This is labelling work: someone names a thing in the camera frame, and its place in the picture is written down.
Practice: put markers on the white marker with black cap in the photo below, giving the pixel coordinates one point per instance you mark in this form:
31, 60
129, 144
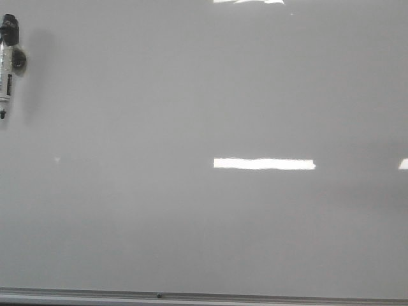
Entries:
13, 59

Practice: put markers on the white whiteboard with aluminium frame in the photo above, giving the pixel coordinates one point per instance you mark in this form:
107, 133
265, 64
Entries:
216, 152

